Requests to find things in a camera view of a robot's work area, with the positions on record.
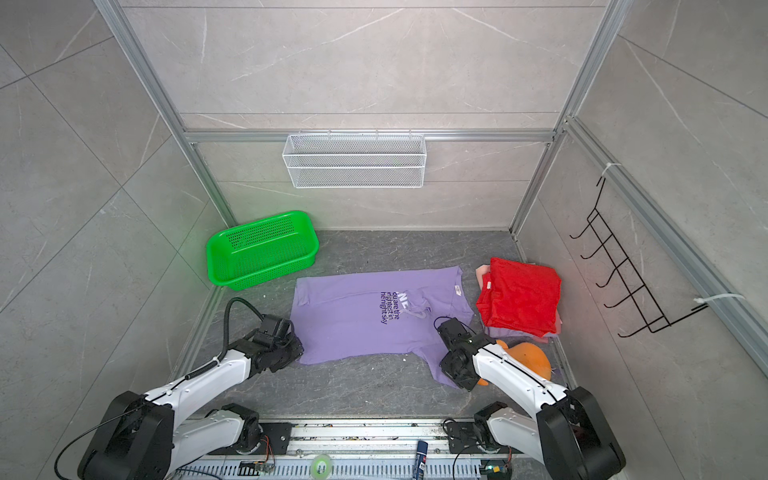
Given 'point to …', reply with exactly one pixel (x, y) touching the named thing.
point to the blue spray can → (421, 454)
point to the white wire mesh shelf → (354, 160)
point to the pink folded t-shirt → (480, 271)
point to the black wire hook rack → (620, 263)
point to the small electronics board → (254, 468)
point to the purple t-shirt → (392, 313)
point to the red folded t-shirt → (520, 297)
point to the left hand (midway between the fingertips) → (302, 342)
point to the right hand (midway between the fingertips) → (448, 371)
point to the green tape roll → (321, 467)
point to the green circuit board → (495, 469)
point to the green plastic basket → (259, 251)
